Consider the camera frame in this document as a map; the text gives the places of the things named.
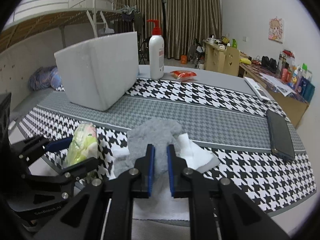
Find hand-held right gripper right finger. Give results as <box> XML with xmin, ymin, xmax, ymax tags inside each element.
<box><xmin>167</xmin><ymin>144</ymin><xmax>293</xmax><ymax>240</ymax></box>

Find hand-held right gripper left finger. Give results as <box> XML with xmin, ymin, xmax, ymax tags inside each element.
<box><xmin>32</xmin><ymin>144</ymin><xmax>156</xmax><ymax>240</ymax></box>

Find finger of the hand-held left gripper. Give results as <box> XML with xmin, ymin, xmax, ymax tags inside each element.
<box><xmin>10</xmin><ymin>135</ymin><xmax>74</xmax><ymax>165</ymax></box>
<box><xmin>24</xmin><ymin>156</ymin><xmax>99</xmax><ymax>183</ymax></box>

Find green snack packet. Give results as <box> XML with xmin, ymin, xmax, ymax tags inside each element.
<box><xmin>65</xmin><ymin>122</ymin><xmax>98</xmax><ymax>167</ymax></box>

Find grey fluffy cloth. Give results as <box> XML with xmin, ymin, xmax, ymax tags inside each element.
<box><xmin>127</xmin><ymin>119</ymin><xmax>182</xmax><ymax>198</ymax></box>

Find white paper tissue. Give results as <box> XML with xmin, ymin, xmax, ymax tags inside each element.
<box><xmin>110</xmin><ymin>147</ymin><xmax>190</xmax><ymax>221</ymax></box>

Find white foam box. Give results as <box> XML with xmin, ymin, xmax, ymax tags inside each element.
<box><xmin>54</xmin><ymin>31</ymin><xmax>140</xmax><ymax>112</ymax></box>

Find blue plaid quilt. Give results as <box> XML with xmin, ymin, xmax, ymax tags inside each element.
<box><xmin>28</xmin><ymin>66</ymin><xmax>62</xmax><ymax>90</ymax></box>

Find red snack packet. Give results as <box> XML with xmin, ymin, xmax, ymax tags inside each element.
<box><xmin>170</xmin><ymin>70</ymin><xmax>197</xmax><ymax>81</ymax></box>

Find white lotion bottle red pump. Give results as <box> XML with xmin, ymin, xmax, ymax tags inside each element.
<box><xmin>147</xmin><ymin>19</ymin><xmax>165</xmax><ymax>80</ymax></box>

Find black smartphone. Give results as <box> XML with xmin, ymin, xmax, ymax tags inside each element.
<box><xmin>266</xmin><ymin>109</ymin><xmax>296</xmax><ymax>162</ymax></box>

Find black folding chair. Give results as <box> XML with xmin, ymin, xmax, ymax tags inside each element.
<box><xmin>138</xmin><ymin>37</ymin><xmax>150</xmax><ymax>65</ymax></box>
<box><xmin>192</xmin><ymin>39</ymin><xmax>205</xmax><ymax>63</ymax></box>

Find white remote control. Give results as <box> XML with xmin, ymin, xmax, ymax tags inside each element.
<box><xmin>244</xmin><ymin>76</ymin><xmax>272</xmax><ymax>102</ymax></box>

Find light wooden desk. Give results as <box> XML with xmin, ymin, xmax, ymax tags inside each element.
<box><xmin>202</xmin><ymin>40</ymin><xmax>227</xmax><ymax>70</ymax></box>

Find wooden chair with smiley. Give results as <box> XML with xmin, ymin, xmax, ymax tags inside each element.
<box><xmin>221</xmin><ymin>45</ymin><xmax>240</xmax><ymax>77</ymax></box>

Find white metal bunk bed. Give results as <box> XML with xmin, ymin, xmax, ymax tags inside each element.
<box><xmin>0</xmin><ymin>0</ymin><xmax>118</xmax><ymax>53</ymax></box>

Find white bunk bed ladder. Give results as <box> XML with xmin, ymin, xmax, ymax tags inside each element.
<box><xmin>86</xmin><ymin>9</ymin><xmax>115</xmax><ymax>37</ymax></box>

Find wooden desk with patterned top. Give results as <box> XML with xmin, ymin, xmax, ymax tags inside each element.
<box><xmin>239</xmin><ymin>62</ymin><xmax>310</xmax><ymax>128</ymax></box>

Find printed paper sheets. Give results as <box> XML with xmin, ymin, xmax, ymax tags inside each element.
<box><xmin>259</xmin><ymin>72</ymin><xmax>294</xmax><ymax>97</ymax></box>

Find hanging dark clothes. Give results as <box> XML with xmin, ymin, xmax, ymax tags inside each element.
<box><xmin>121</xmin><ymin>11</ymin><xmax>145</xmax><ymax>34</ymax></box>

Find black headphones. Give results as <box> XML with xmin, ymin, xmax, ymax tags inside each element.
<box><xmin>261</xmin><ymin>56</ymin><xmax>278</xmax><ymax>69</ymax></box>

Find brown curtain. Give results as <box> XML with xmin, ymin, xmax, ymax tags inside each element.
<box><xmin>113</xmin><ymin>0</ymin><xmax>167</xmax><ymax>60</ymax></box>
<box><xmin>166</xmin><ymin>0</ymin><xmax>222</xmax><ymax>60</ymax></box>

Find group of toiletry bottles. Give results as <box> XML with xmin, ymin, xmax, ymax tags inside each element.
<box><xmin>277</xmin><ymin>50</ymin><xmax>316</xmax><ymax>103</ymax></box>

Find cartoon wall poster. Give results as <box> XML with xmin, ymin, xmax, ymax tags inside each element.
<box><xmin>268</xmin><ymin>17</ymin><xmax>285</xmax><ymax>42</ymax></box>

